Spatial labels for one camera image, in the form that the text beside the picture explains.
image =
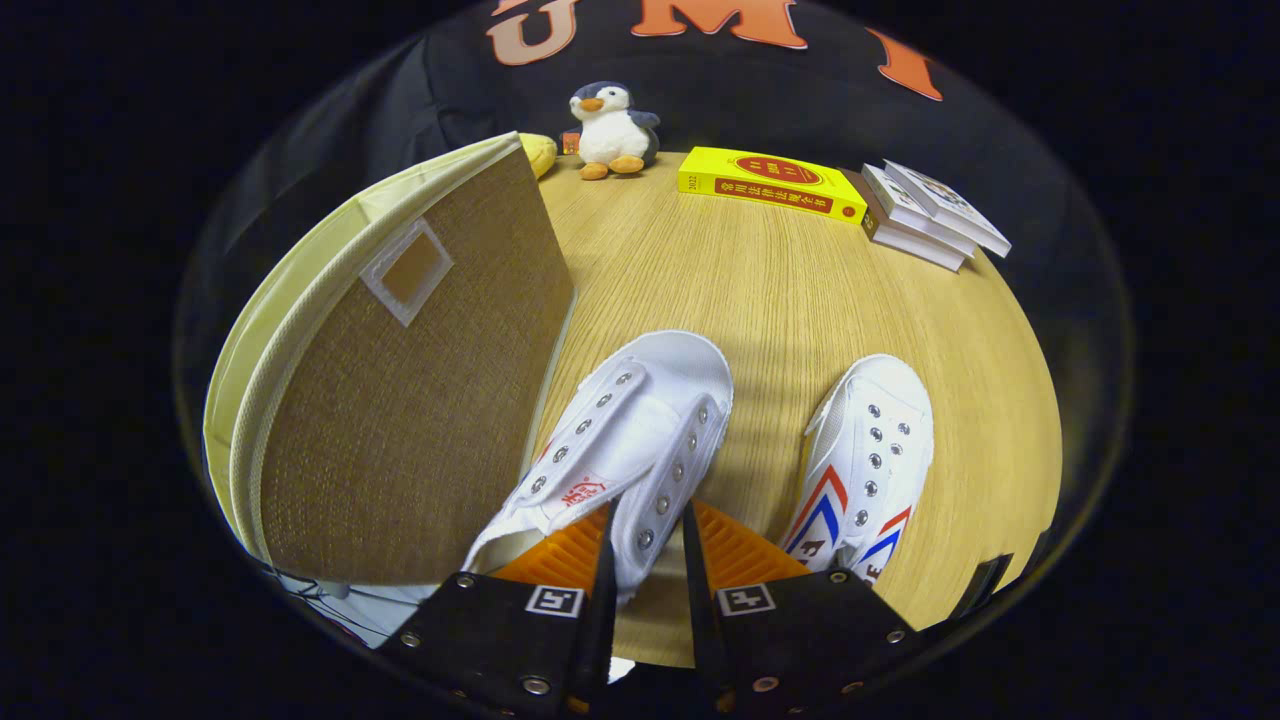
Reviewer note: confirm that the white canvas shoe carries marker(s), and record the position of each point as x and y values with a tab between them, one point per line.
650	420
880	440

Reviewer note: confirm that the yellow book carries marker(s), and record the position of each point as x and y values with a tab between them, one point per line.
770	180

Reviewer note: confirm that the yellow bun toy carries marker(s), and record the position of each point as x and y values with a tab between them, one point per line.
540	155

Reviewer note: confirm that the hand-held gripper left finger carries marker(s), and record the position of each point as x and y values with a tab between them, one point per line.
603	620

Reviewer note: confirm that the white book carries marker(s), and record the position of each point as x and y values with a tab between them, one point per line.
905	205
950	205

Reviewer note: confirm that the black table edge clamp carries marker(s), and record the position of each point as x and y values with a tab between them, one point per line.
982	585

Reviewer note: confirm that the penguin plush toy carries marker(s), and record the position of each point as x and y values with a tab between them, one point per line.
612	135

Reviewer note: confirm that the brown fabric storage box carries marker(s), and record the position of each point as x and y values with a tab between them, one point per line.
410	430

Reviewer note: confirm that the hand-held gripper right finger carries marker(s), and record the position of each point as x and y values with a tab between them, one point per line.
700	620

